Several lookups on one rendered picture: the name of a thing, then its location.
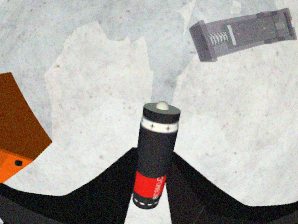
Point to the black and red battery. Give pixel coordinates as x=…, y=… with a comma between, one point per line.
x=156, y=143

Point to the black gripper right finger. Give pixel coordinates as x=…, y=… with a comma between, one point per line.
x=193, y=199

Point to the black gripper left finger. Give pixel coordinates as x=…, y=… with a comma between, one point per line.
x=103, y=200

